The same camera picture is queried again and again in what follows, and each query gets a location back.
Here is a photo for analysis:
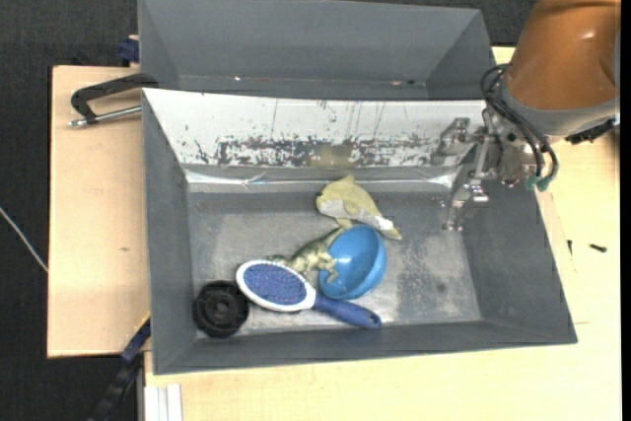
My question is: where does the yellow-grey plush dolphin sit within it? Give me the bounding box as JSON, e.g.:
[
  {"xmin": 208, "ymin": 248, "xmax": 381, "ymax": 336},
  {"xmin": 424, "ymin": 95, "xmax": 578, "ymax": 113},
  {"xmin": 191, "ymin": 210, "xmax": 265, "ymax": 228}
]
[{"xmin": 315, "ymin": 175, "xmax": 403, "ymax": 242}]

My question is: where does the green toy dinosaur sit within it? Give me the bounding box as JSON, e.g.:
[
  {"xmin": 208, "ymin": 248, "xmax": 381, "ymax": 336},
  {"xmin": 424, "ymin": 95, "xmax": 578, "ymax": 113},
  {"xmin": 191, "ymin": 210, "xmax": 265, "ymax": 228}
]
[{"xmin": 268, "ymin": 226, "xmax": 347, "ymax": 285}]

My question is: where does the black round ribbed lid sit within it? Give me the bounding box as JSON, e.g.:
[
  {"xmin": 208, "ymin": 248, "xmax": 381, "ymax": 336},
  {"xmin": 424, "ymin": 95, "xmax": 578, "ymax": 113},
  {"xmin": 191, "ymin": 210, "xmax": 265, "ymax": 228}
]
[{"xmin": 191, "ymin": 279, "xmax": 250, "ymax": 339}]

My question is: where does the blue plastic bowl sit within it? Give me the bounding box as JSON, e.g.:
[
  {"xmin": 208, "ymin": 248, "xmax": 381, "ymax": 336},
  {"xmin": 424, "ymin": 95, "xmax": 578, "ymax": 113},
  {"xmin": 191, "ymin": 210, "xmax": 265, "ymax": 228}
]
[{"xmin": 317, "ymin": 225, "xmax": 387, "ymax": 302}]

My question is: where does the blue and white hair brush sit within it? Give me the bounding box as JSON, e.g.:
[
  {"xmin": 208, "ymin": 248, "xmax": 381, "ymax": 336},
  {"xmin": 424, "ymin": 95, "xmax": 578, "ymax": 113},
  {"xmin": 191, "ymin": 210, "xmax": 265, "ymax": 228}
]
[{"xmin": 235, "ymin": 259, "xmax": 383, "ymax": 329}]

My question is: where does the grey metal bin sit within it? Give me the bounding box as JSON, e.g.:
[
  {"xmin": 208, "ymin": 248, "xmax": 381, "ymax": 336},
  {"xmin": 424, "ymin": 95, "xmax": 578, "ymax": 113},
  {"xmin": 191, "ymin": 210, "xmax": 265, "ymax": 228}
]
[{"xmin": 136, "ymin": 0, "xmax": 579, "ymax": 376}]

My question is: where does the pale brown flat board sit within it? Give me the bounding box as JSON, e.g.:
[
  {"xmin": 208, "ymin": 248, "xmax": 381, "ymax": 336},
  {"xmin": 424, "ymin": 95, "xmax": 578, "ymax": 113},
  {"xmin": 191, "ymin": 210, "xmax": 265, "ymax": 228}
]
[{"xmin": 46, "ymin": 63, "xmax": 152, "ymax": 359}]

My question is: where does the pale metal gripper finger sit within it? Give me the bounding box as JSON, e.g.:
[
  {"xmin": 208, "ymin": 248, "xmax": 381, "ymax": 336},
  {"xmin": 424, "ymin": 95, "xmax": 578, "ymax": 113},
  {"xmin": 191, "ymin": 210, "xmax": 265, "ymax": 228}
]
[
  {"xmin": 442, "ymin": 180, "xmax": 490, "ymax": 233},
  {"xmin": 431, "ymin": 116, "xmax": 473, "ymax": 167}
]

